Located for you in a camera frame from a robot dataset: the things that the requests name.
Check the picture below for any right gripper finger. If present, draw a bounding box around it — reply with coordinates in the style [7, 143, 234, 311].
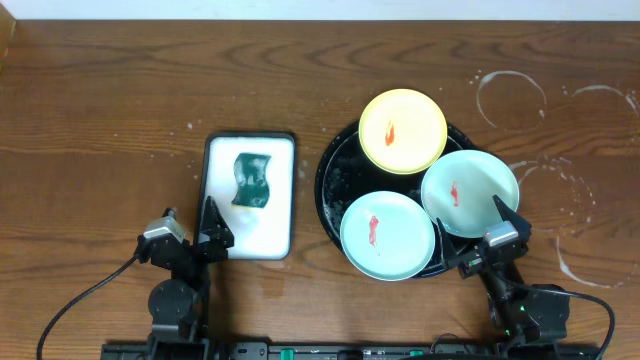
[436, 218, 458, 270]
[492, 195, 531, 235]

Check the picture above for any light green plate front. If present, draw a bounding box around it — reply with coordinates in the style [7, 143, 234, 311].
[339, 191, 435, 281]

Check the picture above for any light green plate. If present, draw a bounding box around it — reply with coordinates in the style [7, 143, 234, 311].
[339, 191, 435, 281]
[421, 150, 520, 238]

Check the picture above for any green yellow sponge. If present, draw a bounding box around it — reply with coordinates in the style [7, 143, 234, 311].
[232, 153, 271, 208]

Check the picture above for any yellow plate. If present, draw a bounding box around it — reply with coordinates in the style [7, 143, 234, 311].
[358, 89, 448, 175]

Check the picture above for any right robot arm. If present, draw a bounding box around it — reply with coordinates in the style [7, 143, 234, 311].
[436, 195, 570, 345]

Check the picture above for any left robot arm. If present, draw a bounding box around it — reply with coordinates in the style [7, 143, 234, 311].
[134, 197, 234, 342]

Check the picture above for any black rectangular foam tray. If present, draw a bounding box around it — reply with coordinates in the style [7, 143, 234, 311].
[194, 131, 296, 260]

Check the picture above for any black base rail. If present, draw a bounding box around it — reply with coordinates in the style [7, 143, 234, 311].
[100, 341, 598, 360]

